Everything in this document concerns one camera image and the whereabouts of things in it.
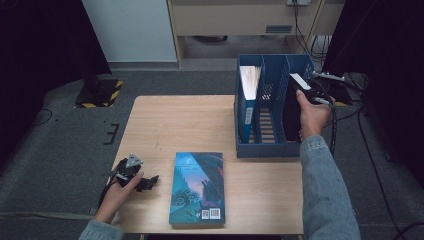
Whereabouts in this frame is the blue plastic file holder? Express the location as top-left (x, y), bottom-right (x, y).
top-left (234, 54), bottom-right (315, 159)

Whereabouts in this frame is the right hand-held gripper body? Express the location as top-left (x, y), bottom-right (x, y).
top-left (308, 71), bottom-right (348, 108)

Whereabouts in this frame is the yellow-black striped stand base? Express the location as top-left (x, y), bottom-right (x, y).
top-left (74, 78), bottom-right (124, 109)
top-left (333, 84), bottom-right (353, 108)

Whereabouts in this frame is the grey label plate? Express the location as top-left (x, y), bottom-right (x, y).
top-left (265, 24), bottom-right (293, 34)

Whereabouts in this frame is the thick blue book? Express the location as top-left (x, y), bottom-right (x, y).
top-left (238, 65), bottom-right (263, 144)

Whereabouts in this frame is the person's left hand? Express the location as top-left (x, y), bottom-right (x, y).
top-left (94, 171), bottom-right (144, 224)

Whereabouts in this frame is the black book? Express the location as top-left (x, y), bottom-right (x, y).
top-left (284, 73), bottom-right (313, 143)

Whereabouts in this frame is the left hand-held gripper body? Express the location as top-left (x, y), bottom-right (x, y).
top-left (111, 153), bottom-right (145, 192)

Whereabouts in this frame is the grey cord with silver plug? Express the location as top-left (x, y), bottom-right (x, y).
top-left (313, 96), bottom-right (335, 107)

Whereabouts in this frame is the thin black floor cable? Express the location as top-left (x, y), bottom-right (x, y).
top-left (33, 108), bottom-right (54, 127)

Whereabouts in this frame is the black curtain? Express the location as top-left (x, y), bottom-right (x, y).
top-left (321, 0), bottom-right (424, 188)
top-left (0, 0), bottom-right (112, 168)

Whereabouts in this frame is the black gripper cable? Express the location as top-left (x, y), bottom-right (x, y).
top-left (98, 169), bottom-right (118, 210)
top-left (327, 99), bottom-right (338, 156)

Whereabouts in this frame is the person's right hand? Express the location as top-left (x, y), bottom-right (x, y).
top-left (295, 89), bottom-right (336, 142)

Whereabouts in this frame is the long black floor cable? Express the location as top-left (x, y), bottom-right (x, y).
top-left (357, 109), bottom-right (405, 240)

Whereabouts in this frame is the black hanging cable bundle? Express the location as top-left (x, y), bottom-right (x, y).
top-left (292, 3), bottom-right (331, 63)

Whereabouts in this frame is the illustrated teal book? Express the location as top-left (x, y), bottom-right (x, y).
top-left (168, 152), bottom-right (227, 229)

